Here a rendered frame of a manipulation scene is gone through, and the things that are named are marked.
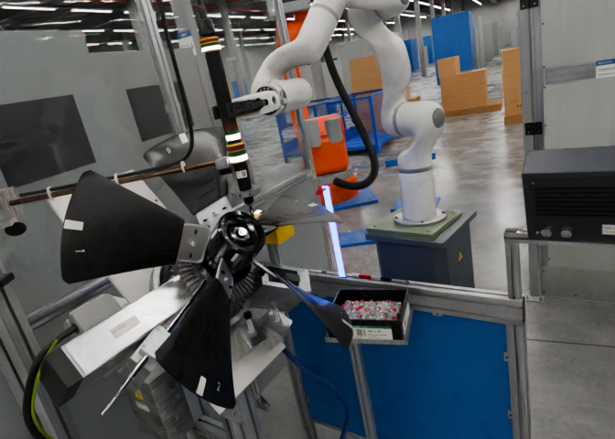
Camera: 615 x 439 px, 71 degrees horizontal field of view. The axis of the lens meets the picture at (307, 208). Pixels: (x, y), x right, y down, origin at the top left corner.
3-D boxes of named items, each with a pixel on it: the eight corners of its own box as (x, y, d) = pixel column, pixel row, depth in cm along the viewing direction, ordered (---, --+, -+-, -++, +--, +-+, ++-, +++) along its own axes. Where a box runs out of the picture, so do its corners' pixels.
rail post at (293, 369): (307, 442, 191) (267, 286, 168) (311, 434, 194) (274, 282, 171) (314, 444, 189) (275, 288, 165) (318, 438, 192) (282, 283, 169)
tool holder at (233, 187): (223, 201, 104) (212, 162, 101) (227, 194, 110) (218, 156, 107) (259, 194, 103) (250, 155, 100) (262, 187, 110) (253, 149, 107)
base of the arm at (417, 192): (415, 208, 173) (411, 163, 168) (457, 214, 158) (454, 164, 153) (383, 221, 162) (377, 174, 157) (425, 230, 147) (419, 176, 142)
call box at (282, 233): (246, 246, 161) (240, 219, 158) (264, 235, 169) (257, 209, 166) (280, 249, 152) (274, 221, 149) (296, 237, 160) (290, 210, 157)
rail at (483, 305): (267, 286, 168) (263, 268, 165) (274, 282, 171) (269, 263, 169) (523, 326, 116) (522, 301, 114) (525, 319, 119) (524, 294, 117)
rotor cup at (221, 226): (181, 262, 100) (200, 231, 92) (211, 225, 111) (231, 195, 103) (232, 297, 102) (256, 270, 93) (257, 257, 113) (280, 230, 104)
